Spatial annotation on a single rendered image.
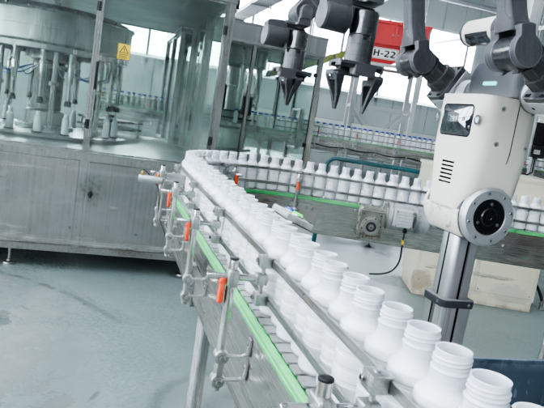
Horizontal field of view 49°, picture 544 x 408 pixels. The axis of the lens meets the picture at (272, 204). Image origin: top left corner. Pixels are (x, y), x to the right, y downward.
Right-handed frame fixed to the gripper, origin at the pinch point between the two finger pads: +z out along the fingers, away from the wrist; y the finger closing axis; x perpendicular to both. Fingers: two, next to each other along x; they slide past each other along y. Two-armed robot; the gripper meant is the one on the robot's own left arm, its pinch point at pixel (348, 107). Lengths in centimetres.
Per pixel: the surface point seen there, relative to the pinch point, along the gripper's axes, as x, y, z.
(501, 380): -76, -12, 25
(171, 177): 105, -22, 32
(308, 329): -41, -17, 34
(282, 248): -18.4, -15.1, 27.6
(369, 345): -59, -16, 29
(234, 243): 11.6, -16.6, 34.2
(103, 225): 330, -41, 102
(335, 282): -42, -14, 27
